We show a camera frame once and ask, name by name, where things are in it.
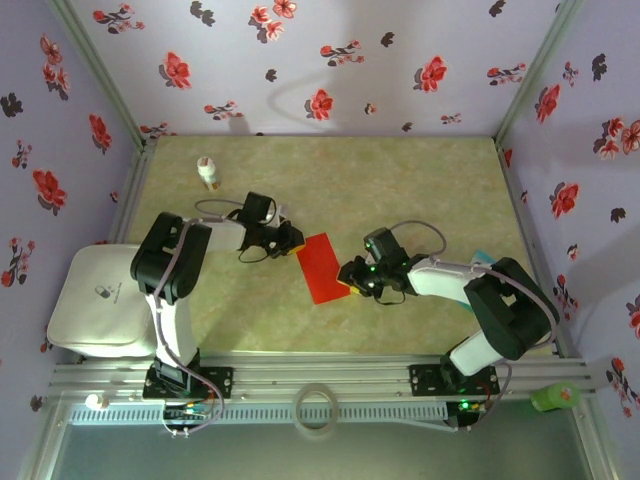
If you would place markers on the red paper sheet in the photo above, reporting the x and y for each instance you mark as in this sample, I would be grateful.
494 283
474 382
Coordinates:
320 270

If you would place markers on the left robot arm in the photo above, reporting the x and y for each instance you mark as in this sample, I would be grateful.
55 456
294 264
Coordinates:
172 330

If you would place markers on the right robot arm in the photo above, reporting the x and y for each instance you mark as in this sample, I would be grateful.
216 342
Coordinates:
470 360

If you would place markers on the white pill bottle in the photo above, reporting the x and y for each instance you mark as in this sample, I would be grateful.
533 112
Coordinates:
208 172

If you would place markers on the teal paper packet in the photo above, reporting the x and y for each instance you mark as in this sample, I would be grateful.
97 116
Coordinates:
482 257

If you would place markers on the clear tape roll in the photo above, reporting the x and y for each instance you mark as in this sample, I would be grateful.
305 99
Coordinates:
300 415

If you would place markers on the right circuit board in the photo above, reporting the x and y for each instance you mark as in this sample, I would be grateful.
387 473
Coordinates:
465 406

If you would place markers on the circuit board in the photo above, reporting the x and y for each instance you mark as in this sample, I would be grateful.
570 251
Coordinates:
465 406
187 412

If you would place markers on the white zipper pouch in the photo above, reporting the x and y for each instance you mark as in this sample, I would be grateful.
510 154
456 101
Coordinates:
95 300

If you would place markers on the left circuit board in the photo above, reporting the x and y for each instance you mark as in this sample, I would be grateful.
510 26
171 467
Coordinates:
187 412

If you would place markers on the green plastic cup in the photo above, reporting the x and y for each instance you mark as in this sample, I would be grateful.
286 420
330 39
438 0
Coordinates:
555 397

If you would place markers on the small white cap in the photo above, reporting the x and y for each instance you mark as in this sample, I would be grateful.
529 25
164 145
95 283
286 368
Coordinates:
95 401

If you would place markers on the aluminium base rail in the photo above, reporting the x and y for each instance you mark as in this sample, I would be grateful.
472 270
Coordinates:
325 372

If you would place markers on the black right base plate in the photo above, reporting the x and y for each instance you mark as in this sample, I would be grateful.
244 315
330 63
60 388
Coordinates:
425 380

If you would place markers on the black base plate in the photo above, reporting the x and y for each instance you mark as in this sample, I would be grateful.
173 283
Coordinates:
220 378
425 380

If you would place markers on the aluminium side rail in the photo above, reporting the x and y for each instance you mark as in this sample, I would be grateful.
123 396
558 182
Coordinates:
525 220
131 195

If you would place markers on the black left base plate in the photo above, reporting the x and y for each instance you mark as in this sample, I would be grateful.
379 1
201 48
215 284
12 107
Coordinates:
220 378

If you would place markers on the aluminium frame post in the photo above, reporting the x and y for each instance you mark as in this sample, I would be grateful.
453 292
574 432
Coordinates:
534 75
102 75

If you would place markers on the aluminium frame bar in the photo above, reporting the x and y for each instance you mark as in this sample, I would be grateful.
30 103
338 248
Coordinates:
597 445
42 445

